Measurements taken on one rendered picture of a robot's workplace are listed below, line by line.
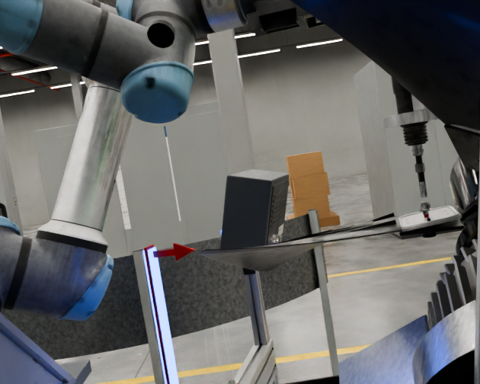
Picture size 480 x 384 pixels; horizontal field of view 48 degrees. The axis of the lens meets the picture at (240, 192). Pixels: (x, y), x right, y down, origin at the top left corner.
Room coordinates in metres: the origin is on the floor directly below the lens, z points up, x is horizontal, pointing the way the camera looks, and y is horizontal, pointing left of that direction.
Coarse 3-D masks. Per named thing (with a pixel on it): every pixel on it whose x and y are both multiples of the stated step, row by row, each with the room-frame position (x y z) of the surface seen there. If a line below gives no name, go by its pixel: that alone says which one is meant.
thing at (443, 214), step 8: (440, 208) 0.64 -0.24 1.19; (448, 208) 0.63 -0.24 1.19; (400, 216) 0.65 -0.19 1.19; (408, 216) 0.64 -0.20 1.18; (416, 216) 0.63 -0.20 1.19; (432, 216) 0.60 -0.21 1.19; (440, 216) 0.58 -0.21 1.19; (448, 216) 0.56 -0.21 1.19; (456, 216) 0.56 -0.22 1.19; (408, 224) 0.59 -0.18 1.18; (416, 224) 0.57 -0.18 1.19; (424, 224) 0.57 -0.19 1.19; (432, 224) 0.56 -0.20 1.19
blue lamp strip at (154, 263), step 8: (152, 248) 0.70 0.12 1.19; (152, 256) 0.69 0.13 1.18; (152, 264) 0.69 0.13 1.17; (152, 272) 0.69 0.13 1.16; (160, 280) 0.70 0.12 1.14; (160, 288) 0.70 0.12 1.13; (160, 296) 0.70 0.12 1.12; (160, 304) 0.69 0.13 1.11; (160, 312) 0.69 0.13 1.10; (160, 320) 0.69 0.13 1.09; (168, 328) 0.70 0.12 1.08; (168, 336) 0.70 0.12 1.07; (168, 344) 0.70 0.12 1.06; (168, 352) 0.69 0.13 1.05; (168, 360) 0.69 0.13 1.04; (168, 368) 0.69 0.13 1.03; (176, 376) 0.70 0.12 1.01
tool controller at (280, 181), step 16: (240, 176) 1.26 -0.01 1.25; (256, 176) 1.29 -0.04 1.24; (272, 176) 1.33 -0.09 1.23; (288, 176) 1.47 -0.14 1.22; (240, 192) 1.25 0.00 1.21; (256, 192) 1.24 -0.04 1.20; (272, 192) 1.25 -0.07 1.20; (224, 208) 1.27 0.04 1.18; (240, 208) 1.26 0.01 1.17; (256, 208) 1.25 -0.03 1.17; (272, 208) 1.26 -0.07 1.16; (224, 224) 1.27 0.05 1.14; (240, 224) 1.26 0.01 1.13; (256, 224) 1.25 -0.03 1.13; (272, 224) 1.28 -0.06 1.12; (224, 240) 1.27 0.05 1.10; (240, 240) 1.26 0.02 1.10; (256, 240) 1.25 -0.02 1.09; (272, 240) 1.28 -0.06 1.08
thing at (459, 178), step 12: (456, 168) 0.62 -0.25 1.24; (468, 168) 0.60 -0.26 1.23; (456, 180) 0.61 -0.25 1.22; (468, 180) 0.59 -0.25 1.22; (456, 192) 0.61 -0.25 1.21; (468, 192) 0.58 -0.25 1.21; (456, 204) 0.61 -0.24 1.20; (468, 204) 0.58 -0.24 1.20; (468, 216) 0.58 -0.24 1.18; (468, 228) 0.54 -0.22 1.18; (468, 240) 0.54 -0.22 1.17; (456, 252) 0.56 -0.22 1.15
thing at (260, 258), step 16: (368, 224) 0.62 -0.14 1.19; (384, 224) 0.59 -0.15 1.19; (400, 224) 0.58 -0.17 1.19; (304, 240) 0.59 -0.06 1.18; (320, 240) 0.58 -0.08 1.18; (336, 240) 0.57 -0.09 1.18; (208, 256) 0.62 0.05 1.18; (224, 256) 0.64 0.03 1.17; (240, 256) 0.66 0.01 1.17; (256, 256) 0.69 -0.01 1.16; (272, 256) 0.71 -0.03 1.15; (288, 256) 0.74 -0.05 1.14
